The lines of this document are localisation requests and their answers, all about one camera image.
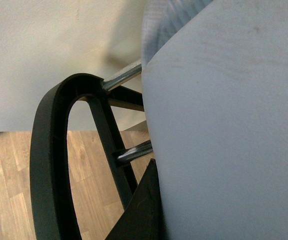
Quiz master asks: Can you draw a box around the black metal shoe rack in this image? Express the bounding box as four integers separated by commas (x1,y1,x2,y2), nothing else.
30,61,153,240

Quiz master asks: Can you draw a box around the light blue slipper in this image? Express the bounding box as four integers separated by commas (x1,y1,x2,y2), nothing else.
142,0,288,240

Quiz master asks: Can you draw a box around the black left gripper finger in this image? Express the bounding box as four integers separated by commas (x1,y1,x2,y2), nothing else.
106,159,167,240

